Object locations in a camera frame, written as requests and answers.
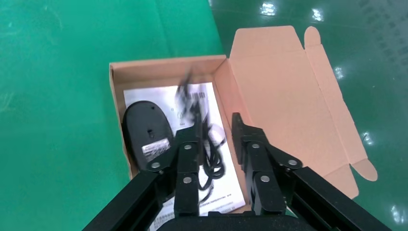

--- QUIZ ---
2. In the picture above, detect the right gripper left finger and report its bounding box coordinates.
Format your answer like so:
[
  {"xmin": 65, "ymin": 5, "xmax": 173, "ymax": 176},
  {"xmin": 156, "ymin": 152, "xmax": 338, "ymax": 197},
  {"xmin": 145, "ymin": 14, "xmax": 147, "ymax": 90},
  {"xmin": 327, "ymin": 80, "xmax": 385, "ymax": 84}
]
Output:
[{"xmin": 83, "ymin": 124, "xmax": 204, "ymax": 231}]

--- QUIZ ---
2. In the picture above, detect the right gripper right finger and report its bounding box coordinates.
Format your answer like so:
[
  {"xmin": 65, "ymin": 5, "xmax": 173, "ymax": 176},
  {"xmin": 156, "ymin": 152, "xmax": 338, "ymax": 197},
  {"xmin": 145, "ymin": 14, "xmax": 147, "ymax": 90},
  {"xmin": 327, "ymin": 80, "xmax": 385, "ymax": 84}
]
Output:
[{"xmin": 231, "ymin": 112, "xmax": 393, "ymax": 231}]

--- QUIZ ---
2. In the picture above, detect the black cable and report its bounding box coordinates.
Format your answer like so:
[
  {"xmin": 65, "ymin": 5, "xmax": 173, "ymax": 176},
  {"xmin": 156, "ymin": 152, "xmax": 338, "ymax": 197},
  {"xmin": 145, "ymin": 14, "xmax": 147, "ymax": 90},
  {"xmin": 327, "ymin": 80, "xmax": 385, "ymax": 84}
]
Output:
[{"xmin": 122, "ymin": 67, "xmax": 228, "ymax": 205}]

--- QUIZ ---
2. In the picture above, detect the open brown cardboard box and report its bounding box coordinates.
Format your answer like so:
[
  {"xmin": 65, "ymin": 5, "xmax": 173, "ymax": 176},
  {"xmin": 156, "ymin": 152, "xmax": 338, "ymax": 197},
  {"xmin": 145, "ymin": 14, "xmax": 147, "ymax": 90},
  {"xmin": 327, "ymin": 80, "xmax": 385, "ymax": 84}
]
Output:
[{"xmin": 109, "ymin": 25, "xmax": 379, "ymax": 231}]

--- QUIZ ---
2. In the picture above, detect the white printed paper sheet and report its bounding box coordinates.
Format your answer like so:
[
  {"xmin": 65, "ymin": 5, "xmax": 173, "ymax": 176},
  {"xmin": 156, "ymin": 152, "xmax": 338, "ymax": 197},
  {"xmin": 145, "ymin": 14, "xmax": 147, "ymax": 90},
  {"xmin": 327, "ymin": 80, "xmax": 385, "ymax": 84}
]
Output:
[{"xmin": 123, "ymin": 82, "xmax": 246, "ymax": 231}]

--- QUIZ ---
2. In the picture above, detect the green table mat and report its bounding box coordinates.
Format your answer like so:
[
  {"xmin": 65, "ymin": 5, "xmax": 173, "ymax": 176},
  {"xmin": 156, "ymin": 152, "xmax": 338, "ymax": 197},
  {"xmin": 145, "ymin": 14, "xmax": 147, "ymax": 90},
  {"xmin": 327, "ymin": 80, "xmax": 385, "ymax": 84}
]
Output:
[{"xmin": 0, "ymin": 0, "xmax": 224, "ymax": 231}]

